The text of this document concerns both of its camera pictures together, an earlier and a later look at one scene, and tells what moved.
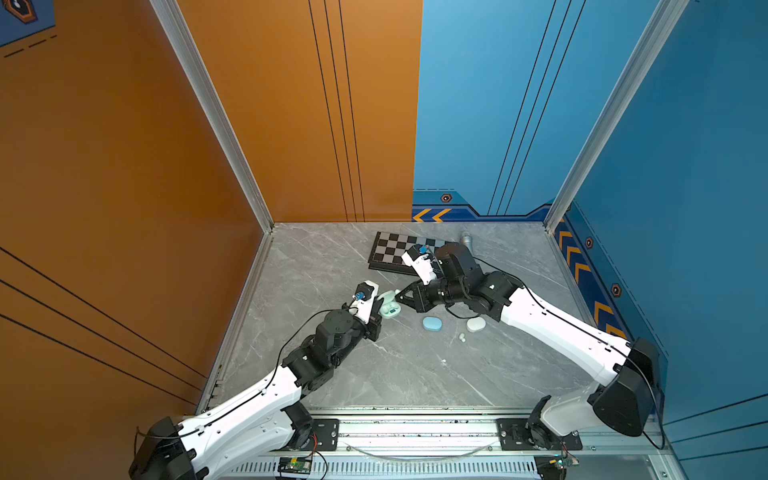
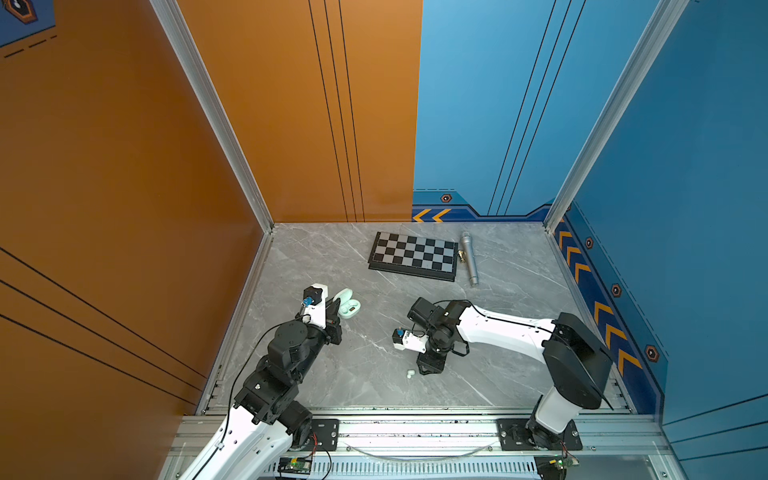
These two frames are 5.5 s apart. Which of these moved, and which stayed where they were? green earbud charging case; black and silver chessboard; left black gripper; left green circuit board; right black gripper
Moved: left black gripper; green earbud charging case; right black gripper
Stayed: left green circuit board; black and silver chessboard
